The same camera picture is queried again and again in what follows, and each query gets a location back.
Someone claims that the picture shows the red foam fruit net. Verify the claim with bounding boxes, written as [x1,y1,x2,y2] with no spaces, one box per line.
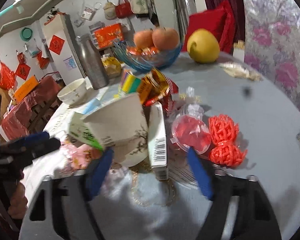
[209,114,248,167]

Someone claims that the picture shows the green tea carton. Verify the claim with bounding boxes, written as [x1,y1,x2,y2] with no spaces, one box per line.
[67,112,103,150]

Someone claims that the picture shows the red plastic lid cup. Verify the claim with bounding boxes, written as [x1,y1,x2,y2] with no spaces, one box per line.
[170,115,212,155]

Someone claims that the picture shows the white paper cup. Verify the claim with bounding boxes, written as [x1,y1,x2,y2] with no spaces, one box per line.
[82,93,148,167]

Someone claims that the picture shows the colourful striped snack pack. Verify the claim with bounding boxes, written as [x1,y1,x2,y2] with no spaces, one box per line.
[118,70,141,97]

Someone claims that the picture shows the red gold snack wrapper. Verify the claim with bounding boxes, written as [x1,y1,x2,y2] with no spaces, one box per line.
[137,68,179,112]

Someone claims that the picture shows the pink snack bag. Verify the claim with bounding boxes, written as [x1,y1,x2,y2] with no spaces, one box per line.
[60,140,103,171]

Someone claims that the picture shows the clear plastic wrap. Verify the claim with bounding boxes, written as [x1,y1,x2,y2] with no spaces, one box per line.
[174,87,205,119]

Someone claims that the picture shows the grey tablecloth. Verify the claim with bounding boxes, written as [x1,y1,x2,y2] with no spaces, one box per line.
[19,53,300,239]

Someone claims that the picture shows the white ceramic bowl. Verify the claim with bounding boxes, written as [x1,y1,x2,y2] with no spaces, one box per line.
[57,78,88,105]

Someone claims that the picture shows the white barcode box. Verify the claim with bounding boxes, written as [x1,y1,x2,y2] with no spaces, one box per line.
[147,102,168,181]

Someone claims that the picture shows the white refrigerator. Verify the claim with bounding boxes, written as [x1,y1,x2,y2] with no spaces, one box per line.
[42,14,86,85]

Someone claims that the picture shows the steel water bottle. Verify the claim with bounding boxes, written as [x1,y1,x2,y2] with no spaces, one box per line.
[76,34,109,90]

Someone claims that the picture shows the red fu poster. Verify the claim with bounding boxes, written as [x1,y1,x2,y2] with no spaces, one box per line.
[49,35,65,55]

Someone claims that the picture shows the yellow bag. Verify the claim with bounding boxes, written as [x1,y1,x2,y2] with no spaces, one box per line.
[101,54,122,79]

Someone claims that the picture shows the white paper packets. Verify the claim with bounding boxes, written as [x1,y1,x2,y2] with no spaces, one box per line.
[220,62,262,81]

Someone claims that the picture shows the blue glass fruit bowl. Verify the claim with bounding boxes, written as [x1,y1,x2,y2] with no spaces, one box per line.
[112,41,182,73]

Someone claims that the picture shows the red gift box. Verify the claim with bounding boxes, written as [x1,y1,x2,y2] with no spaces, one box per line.
[94,23,124,48]

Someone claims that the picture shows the yellow pomelo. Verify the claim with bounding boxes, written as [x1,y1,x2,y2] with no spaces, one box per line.
[187,28,220,63]

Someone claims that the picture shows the left apple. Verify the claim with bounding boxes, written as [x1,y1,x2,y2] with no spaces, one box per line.
[133,29,154,49]

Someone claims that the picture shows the apple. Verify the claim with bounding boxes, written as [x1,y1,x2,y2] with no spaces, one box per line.
[133,29,154,49]
[152,28,180,51]

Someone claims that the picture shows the right apple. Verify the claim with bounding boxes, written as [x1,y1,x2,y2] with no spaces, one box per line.
[152,28,180,51]

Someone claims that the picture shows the beige hanging bag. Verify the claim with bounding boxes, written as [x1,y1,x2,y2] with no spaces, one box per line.
[103,0,117,20]

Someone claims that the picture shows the red cushion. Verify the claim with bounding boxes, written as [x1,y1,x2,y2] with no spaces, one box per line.
[181,1,236,53]

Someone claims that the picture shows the red handbag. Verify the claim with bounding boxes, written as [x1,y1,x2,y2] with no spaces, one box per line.
[115,0,133,18]

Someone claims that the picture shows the floral foil sheet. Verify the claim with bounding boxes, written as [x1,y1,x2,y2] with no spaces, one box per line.
[244,0,300,111]

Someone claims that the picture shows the white tote bag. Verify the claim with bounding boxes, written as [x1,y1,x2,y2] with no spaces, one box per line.
[130,0,149,15]

